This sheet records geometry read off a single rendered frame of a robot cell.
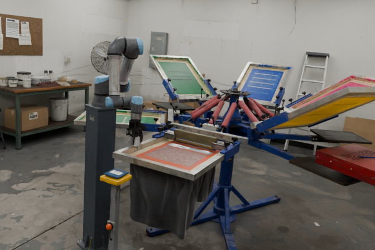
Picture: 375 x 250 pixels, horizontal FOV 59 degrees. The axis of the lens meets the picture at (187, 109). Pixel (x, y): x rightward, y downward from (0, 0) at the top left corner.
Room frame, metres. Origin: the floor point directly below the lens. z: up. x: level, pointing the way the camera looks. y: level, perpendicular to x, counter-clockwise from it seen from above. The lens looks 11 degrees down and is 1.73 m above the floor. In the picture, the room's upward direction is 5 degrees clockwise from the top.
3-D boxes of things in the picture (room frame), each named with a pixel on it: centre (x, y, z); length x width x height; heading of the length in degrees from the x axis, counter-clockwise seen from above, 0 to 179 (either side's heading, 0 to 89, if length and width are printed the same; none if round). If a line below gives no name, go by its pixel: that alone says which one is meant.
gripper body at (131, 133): (2.20, 0.35, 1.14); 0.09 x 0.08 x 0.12; 154
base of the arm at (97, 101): (2.54, 0.67, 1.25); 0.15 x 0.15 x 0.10
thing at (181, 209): (1.99, 0.15, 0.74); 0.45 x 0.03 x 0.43; 64
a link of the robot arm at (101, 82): (2.54, 0.66, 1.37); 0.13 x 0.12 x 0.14; 118
